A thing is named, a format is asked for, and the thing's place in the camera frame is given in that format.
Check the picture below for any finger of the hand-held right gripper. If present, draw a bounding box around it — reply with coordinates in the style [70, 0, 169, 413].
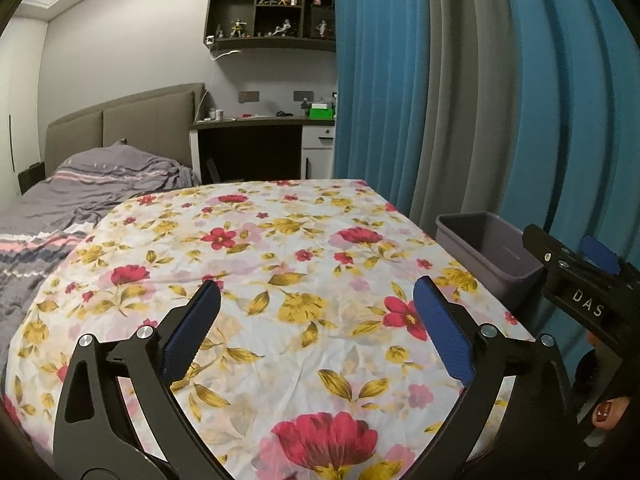
[580, 235, 623, 276]
[522, 224, 621, 288]

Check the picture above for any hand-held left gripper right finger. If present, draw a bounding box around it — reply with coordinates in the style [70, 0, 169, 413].
[412, 275, 596, 480]

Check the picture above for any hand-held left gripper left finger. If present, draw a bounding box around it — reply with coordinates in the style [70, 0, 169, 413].
[52, 280, 236, 480]

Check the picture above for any grey plastic bin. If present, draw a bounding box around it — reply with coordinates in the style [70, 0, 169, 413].
[435, 211, 547, 313]

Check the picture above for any person's right hand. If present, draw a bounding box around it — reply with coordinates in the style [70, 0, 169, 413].
[575, 332, 636, 433]

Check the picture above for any floral tablecloth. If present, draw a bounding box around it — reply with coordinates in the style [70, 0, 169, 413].
[2, 178, 536, 480]

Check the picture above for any blue curtain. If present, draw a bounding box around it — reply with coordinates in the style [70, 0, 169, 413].
[492, 0, 640, 271]
[332, 0, 436, 211]

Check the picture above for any grey curtain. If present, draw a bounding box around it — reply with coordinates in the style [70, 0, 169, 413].
[407, 0, 521, 246]

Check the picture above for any grey striped duvet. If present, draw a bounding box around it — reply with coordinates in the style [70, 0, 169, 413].
[0, 140, 201, 396]

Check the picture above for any dark desk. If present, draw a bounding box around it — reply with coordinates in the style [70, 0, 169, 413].
[190, 115, 337, 183]

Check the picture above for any white drawer cabinet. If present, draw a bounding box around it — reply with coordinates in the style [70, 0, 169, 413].
[301, 125, 336, 181]

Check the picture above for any grey upholstered bed headboard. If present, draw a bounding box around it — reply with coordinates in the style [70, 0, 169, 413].
[45, 82, 206, 183]

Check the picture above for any black nightstand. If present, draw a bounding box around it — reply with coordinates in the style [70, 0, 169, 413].
[17, 161, 47, 195]

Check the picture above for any white wardrobe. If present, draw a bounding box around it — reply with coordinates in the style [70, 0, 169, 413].
[0, 17, 51, 211]

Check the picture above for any row of toy figurines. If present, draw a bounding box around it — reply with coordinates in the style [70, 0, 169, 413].
[207, 0, 335, 40]

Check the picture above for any dark wall shelf unit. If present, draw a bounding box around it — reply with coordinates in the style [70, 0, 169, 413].
[203, 0, 337, 53]

